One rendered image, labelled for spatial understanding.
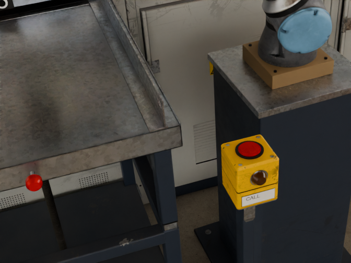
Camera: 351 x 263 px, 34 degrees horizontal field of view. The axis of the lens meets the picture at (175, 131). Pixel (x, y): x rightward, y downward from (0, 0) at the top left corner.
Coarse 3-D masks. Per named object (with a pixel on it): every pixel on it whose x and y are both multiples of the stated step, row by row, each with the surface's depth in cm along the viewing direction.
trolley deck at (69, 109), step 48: (0, 48) 151; (48, 48) 149; (96, 48) 147; (0, 96) 132; (48, 96) 130; (96, 96) 129; (0, 144) 117; (48, 144) 116; (96, 144) 115; (144, 144) 118
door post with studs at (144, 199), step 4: (112, 0) 171; (116, 0) 171; (120, 0) 172; (116, 4) 172; (120, 4) 172; (120, 8) 173; (124, 8) 174; (120, 12) 174; (124, 12) 174; (124, 16) 175; (124, 20) 176; (140, 180) 214; (140, 184) 215; (140, 188) 216; (144, 192) 218; (144, 196) 219; (144, 200) 220; (148, 200) 221; (144, 204) 222
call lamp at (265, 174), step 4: (256, 172) 99; (260, 172) 99; (264, 172) 99; (252, 176) 99; (256, 176) 99; (260, 176) 99; (264, 176) 99; (252, 180) 99; (256, 180) 99; (260, 180) 99; (264, 180) 99; (252, 184) 100; (256, 184) 99; (260, 184) 99
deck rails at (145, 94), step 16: (96, 16) 161; (112, 16) 152; (112, 32) 152; (112, 48) 146; (128, 48) 138; (128, 64) 138; (128, 80) 132; (144, 80) 127; (144, 96) 127; (160, 96) 114; (144, 112) 122; (160, 112) 117; (160, 128) 117
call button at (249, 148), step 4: (244, 144) 102; (248, 144) 102; (252, 144) 102; (256, 144) 102; (240, 148) 101; (244, 148) 101; (248, 148) 101; (252, 148) 101; (256, 148) 101; (260, 148) 101; (240, 152) 100; (244, 152) 100; (248, 152) 100; (252, 152) 100; (256, 152) 100; (248, 156) 100; (252, 156) 100
